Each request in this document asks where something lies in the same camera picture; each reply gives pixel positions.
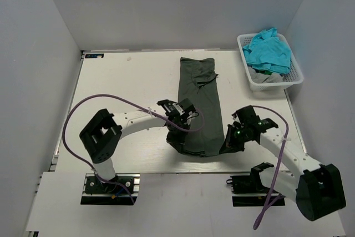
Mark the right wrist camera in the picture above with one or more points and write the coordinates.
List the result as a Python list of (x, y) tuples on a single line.
[(246, 118)]

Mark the dark grey t shirt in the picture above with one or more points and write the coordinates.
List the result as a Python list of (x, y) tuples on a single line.
[(198, 84)]

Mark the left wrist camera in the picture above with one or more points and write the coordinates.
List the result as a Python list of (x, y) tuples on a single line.
[(177, 108)]

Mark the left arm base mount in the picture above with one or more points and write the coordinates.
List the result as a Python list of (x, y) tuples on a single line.
[(96, 192)]

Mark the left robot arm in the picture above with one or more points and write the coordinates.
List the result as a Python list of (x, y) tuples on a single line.
[(101, 135)]

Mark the blue table label sticker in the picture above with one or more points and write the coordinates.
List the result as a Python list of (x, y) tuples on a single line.
[(94, 56)]

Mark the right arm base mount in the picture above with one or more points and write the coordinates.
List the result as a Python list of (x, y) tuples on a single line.
[(245, 193)]

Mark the turquoise t shirt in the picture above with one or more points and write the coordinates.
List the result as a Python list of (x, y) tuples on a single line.
[(266, 52)]

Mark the light grey t shirt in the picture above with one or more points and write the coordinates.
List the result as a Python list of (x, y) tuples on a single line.
[(258, 77)]

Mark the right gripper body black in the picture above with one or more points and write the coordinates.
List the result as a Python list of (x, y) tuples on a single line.
[(237, 137)]

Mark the white plastic basket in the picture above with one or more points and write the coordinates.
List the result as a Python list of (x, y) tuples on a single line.
[(294, 77)]

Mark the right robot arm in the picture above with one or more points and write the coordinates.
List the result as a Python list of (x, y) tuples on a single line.
[(316, 188)]

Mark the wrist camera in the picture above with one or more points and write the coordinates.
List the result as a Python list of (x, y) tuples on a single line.
[(246, 118), (177, 108)]

